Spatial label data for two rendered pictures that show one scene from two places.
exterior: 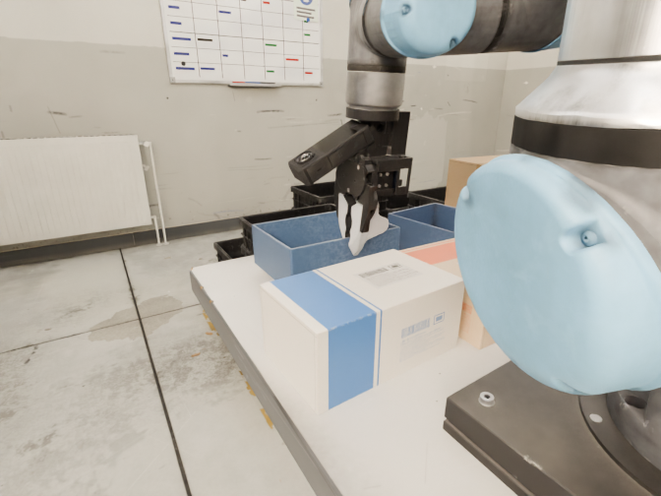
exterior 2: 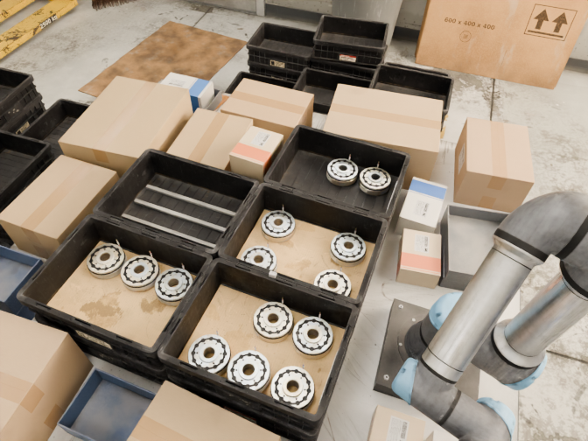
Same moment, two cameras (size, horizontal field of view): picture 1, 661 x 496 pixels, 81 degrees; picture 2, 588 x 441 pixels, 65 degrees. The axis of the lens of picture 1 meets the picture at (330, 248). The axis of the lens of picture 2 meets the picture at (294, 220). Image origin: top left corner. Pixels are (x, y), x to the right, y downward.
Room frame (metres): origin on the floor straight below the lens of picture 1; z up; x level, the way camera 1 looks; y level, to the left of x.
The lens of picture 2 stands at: (0.88, -0.14, 1.94)
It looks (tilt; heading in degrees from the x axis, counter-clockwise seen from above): 50 degrees down; 228
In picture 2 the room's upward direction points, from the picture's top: 2 degrees clockwise
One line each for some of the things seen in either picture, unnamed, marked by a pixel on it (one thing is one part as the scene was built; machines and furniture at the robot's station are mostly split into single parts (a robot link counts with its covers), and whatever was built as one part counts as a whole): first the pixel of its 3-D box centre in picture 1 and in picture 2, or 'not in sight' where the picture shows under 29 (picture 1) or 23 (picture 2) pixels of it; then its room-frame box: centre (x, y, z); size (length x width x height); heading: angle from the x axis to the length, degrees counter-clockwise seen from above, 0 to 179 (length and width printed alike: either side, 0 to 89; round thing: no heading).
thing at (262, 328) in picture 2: not in sight; (273, 319); (0.53, -0.59, 0.86); 0.10 x 0.10 x 0.01
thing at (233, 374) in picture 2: not in sight; (248, 370); (0.66, -0.53, 0.86); 0.10 x 0.10 x 0.01
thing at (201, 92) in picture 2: not in sight; (186, 94); (0.11, -1.70, 0.75); 0.20 x 0.12 x 0.09; 121
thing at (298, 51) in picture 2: not in sight; (284, 64); (-0.82, -2.15, 0.31); 0.40 x 0.30 x 0.34; 121
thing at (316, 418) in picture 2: not in sight; (261, 332); (0.59, -0.56, 0.92); 0.40 x 0.30 x 0.02; 118
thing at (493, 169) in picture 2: not in sight; (491, 164); (-0.50, -0.60, 0.78); 0.30 x 0.22 x 0.16; 36
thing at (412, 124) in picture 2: not in sight; (380, 136); (-0.28, -0.95, 0.80); 0.40 x 0.30 x 0.20; 125
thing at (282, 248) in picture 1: (325, 245); not in sight; (0.62, 0.01, 0.75); 0.20 x 0.15 x 0.07; 122
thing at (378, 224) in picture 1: (371, 227); not in sight; (0.55, -0.06, 0.80); 0.06 x 0.03 x 0.09; 120
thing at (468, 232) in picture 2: not in sight; (478, 245); (-0.15, -0.41, 0.78); 0.27 x 0.20 x 0.05; 38
